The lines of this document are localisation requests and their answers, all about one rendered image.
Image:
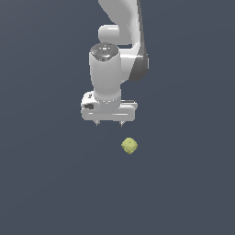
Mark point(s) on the small yellow-green cube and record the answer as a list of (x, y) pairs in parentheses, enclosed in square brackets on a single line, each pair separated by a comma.
[(129, 145)]

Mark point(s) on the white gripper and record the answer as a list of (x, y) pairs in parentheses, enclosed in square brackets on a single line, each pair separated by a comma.
[(107, 110)]

